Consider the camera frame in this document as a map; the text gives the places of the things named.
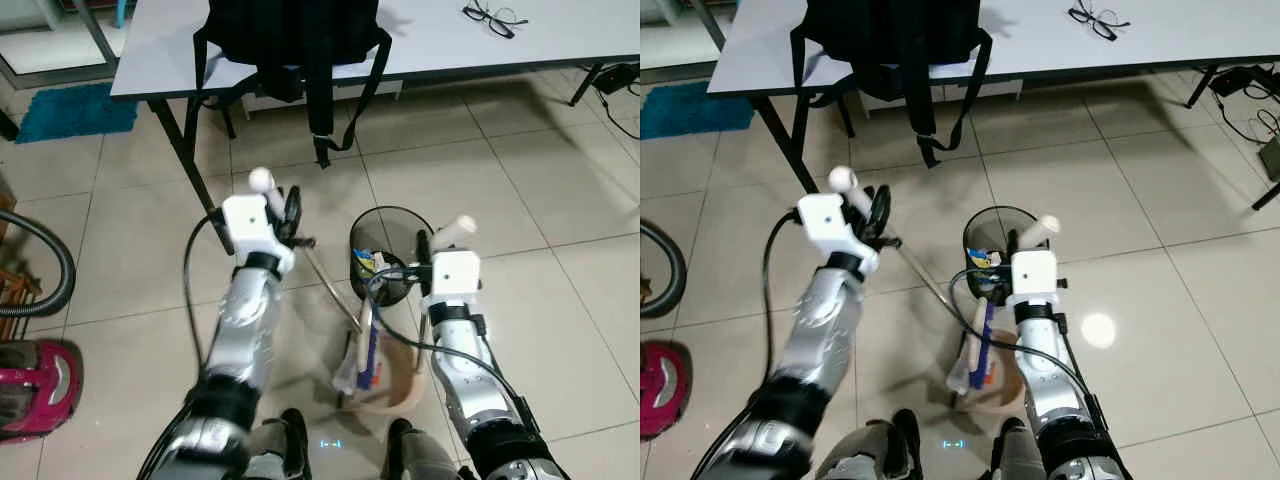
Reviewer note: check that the black mesh waste bin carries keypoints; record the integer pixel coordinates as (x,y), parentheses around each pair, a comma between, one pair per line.
(395,225)
(1000,222)

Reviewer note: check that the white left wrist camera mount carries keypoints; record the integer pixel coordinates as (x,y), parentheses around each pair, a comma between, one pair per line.
(250,225)
(825,220)

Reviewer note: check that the right robot leg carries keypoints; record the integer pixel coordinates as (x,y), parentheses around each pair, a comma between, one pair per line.
(1015,455)
(415,455)

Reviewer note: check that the black power adapter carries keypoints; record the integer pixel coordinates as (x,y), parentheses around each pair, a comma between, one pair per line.
(615,76)
(1235,80)

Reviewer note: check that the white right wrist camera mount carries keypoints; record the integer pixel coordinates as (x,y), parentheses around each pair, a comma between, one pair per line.
(455,272)
(1035,275)

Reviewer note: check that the left robot leg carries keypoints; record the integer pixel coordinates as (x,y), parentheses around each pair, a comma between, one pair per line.
(870,445)
(275,440)

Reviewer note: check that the magenta vacuum cleaner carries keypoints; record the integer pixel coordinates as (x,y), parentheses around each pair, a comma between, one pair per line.
(35,385)
(660,385)

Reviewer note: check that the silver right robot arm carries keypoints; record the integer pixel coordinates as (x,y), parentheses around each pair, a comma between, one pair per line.
(1045,370)
(460,370)

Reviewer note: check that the grey flat floor box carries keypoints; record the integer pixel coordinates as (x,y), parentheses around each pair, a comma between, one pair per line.
(1270,158)

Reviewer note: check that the brown wooden rack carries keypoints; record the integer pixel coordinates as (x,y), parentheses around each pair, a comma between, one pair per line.
(15,290)

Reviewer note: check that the robot leg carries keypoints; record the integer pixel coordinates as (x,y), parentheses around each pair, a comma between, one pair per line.
(275,440)
(415,455)
(1015,455)
(870,445)

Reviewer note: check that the yellow blue trash wrapper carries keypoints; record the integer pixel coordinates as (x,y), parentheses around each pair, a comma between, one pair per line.
(982,262)
(366,264)

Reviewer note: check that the white long low box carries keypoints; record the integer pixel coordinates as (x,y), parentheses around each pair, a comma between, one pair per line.
(380,92)

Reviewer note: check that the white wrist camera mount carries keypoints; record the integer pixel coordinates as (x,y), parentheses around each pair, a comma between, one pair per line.
(455,272)
(825,220)
(1035,275)
(250,225)

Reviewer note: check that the black-framed eyeglasses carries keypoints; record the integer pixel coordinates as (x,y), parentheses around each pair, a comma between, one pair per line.
(1100,24)
(497,22)

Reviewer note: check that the black backpack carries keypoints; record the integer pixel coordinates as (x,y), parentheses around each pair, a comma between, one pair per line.
(290,30)
(890,30)

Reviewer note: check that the white table with black legs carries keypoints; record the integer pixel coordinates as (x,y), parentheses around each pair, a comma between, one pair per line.
(1020,50)
(450,50)

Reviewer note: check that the black slanted furniture leg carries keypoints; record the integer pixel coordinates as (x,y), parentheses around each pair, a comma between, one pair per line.
(1268,196)

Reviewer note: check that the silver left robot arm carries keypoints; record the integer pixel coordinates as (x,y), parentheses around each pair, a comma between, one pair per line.
(825,320)
(240,330)

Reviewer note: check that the white metal-framed cabinet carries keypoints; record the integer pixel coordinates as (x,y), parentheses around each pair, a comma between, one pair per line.
(670,40)
(50,45)

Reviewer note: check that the teal shaggy floor mat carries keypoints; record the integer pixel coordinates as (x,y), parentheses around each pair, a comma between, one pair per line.
(75,112)
(695,110)

